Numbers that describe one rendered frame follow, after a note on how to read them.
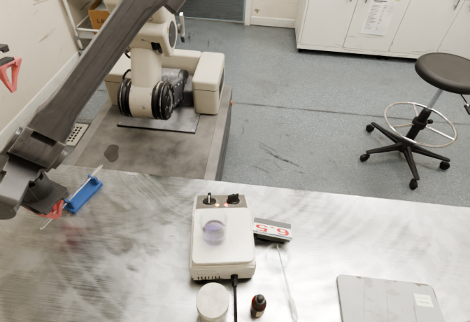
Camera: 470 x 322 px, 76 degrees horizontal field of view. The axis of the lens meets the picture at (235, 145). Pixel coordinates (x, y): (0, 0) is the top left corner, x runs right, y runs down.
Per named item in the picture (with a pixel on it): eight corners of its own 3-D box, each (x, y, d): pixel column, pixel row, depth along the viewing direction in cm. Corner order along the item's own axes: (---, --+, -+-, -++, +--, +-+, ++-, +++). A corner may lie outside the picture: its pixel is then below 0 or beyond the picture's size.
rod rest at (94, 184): (94, 179, 80) (89, 171, 77) (103, 184, 79) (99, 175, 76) (63, 208, 73) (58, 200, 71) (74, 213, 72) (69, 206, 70)
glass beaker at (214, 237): (224, 222, 63) (225, 201, 57) (229, 246, 59) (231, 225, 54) (196, 227, 62) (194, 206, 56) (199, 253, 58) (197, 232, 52)
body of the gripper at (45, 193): (47, 218, 60) (30, 196, 55) (11, 198, 63) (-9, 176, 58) (71, 193, 64) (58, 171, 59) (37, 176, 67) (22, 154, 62)
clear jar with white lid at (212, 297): (234, 310, 59) (236, 296, 53) (215, 338, 56) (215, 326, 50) (211, 290, 61) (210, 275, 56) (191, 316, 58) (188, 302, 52)
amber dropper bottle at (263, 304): (246, 311, 59) (249, 299, 54) (254, 297, 61) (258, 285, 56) (259, 320, 58) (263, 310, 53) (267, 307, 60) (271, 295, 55)
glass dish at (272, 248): (276, 242, 69) (278, 237, 68) (294, 260, 66) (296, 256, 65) (259, 257, 67) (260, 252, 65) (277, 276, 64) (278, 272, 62)
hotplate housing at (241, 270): (194, 201, 76) (193, 182, 71) (246, 200, 77) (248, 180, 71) (190, 294, 61) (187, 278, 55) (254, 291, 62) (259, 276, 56)
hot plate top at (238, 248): (194, 211, 65) (194, 208, 65) (249, 209, 66) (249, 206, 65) (191, 265, 57) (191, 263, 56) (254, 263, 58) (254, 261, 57)
